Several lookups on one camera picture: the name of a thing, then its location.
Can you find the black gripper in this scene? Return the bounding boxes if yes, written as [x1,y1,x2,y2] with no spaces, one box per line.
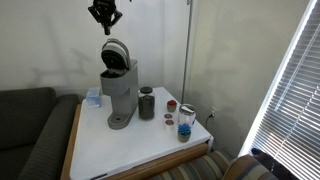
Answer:
[88,0,122,36]

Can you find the grey coffee maker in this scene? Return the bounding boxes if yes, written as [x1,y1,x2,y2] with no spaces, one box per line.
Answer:
[100,38,138,130]

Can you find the dark coffee jar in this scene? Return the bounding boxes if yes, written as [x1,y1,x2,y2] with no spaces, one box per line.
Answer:
[138,87,155,120]

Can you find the white coffee pod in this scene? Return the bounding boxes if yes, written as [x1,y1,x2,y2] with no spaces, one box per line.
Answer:
[165,119,174,130]
[164,114,173,120]

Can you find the metal floor pole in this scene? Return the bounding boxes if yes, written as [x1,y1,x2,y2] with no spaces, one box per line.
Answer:
[181,0,194,103]

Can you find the red topped small pot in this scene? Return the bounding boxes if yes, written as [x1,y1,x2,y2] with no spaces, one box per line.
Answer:
[167,100,177,112]

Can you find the clear glass jar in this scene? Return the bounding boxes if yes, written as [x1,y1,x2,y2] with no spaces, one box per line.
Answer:
[178,104,196,127]

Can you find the white table top board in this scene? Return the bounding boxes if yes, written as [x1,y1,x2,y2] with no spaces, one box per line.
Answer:
[69,86,214,180]

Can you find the dark grey sofa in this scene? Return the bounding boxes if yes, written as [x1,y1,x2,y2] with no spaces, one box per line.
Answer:
[0,87,79,180]

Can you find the brown wooden table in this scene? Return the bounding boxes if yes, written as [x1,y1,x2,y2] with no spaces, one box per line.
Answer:
[59,103,210,180]

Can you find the striped sofa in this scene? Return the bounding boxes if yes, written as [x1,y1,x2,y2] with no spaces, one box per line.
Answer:
[146,149,281,180]

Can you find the striped sofa cushion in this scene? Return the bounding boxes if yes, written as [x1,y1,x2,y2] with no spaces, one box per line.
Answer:
[222,155,278,180]

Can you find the window blinds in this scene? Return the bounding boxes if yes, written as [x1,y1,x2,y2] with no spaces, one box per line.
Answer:
[239,0,320,180]

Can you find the white wall plug cable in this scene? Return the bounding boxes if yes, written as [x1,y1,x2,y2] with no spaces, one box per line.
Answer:
[204,107,218,131]

